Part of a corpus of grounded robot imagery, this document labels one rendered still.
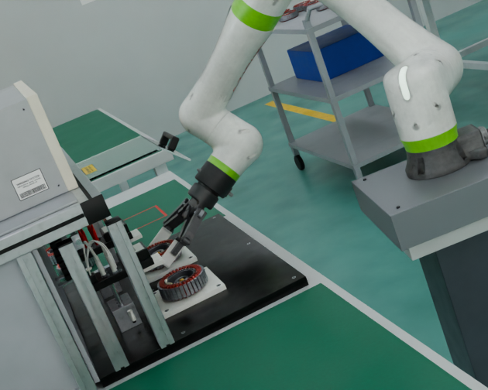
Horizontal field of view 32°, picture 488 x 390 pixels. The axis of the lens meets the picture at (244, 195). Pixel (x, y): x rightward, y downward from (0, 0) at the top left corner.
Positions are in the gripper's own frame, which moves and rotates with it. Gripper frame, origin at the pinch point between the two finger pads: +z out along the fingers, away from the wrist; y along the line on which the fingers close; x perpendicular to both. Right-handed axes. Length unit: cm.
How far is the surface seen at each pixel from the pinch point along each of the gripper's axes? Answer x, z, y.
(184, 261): -3.9, -2.7, -6.9
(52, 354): 21, 24, -45
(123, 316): 7.7, 13.4, -27.9
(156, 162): -21, -20, 133
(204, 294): -2.9, -0.8, -31.5
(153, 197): -11, -9, 72
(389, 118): -139, -119, 225
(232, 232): -12.5, -15.3, 0.3
